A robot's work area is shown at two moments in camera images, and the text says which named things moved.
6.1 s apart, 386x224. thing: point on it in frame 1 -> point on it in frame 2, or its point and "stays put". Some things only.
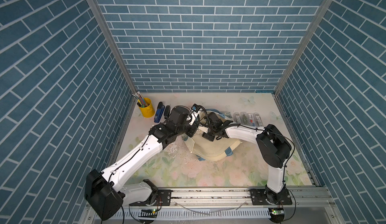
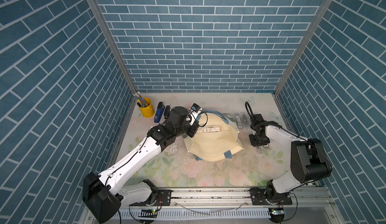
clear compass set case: x=244 y=118 stays put
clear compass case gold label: x=236 y=117 stays put
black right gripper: x=205 y=136 -> x=263 y=143
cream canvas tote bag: x=210 y=150 stays put
